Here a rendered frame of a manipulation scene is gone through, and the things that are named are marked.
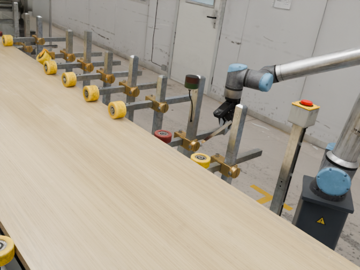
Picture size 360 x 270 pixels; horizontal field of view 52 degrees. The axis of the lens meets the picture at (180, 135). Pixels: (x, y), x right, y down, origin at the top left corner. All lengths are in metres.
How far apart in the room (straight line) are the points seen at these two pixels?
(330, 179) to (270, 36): 2.99
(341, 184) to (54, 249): 1.29
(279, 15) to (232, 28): 0.70
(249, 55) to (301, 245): 3.81
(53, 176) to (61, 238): 0.31
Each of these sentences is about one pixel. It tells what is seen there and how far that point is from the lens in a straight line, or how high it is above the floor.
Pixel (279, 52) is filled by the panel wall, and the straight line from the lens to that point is 4.53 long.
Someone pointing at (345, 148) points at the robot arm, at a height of 0.95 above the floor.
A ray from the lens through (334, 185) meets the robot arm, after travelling 1.85.
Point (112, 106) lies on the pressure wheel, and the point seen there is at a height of 0.96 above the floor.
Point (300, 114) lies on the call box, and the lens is 1.30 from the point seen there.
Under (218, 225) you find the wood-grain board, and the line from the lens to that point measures 1.13.
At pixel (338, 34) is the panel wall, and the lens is 4.19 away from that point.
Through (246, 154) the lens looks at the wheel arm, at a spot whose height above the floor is 0.85.
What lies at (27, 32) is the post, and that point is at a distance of 3.33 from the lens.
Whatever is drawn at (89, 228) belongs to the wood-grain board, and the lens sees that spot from 1.07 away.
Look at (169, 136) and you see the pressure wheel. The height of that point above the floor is 0.91.
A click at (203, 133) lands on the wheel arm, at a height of 0.86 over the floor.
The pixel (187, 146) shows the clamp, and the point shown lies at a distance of 1.71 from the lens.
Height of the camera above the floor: 1.57
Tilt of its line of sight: 24 degrees down
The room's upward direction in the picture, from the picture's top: 8 degrees clockwise
